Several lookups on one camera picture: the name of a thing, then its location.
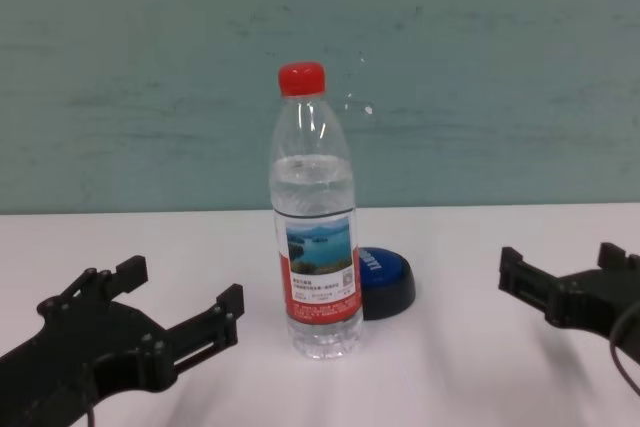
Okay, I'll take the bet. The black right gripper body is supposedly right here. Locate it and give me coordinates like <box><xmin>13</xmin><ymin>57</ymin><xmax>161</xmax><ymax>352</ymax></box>
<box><xmin>545</xmin><ymin>266</ymin><xmax>640</xmax><ymax>364</ymax></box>

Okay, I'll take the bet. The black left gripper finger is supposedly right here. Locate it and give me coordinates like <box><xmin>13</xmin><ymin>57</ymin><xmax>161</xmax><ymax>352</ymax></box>
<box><xmin>163</xmin><ymin>283</ymin><xmax>246</xmax><ymax>374</ymax></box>
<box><xmin>63</xmin><ymin>255</ymin><xmax>150</xmax><ymax>306</ymax></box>

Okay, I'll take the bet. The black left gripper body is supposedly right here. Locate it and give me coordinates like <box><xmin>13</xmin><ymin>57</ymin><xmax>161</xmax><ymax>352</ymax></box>
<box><xmin>0</xmin><ymin>295</ymin><xmax>174</xmax><ymax>427</ymax></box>

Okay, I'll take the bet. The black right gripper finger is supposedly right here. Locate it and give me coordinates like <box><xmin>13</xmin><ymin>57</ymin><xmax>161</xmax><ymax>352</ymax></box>
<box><xmin>498</xmin><ymin>245</ymin><xmax>552</xmax><ymax>321</ymax></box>
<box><xmin>597</xmin><ymin>241</ymin><xmax>640</xmax><ymax>274</ymax></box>

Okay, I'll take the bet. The blue push button black base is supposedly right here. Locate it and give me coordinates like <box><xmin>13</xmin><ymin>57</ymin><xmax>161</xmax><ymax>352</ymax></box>
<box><xmin>356</xmin><ymin>245</ymin><xmax>418</xmax><ymax>321</ymax></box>

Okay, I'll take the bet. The clear water bottle red cap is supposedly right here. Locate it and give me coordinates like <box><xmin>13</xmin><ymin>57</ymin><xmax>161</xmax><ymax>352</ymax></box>
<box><xmin>268</xmin><ymin>60</ymin><xmax>365</xmax><ymax>361</ymax></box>

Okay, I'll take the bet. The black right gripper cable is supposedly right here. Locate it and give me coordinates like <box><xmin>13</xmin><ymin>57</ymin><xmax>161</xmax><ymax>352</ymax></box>
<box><xmin>606</xmin><ymin>302</ymin><xmax>640</xmax><ymax>394</ymax></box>

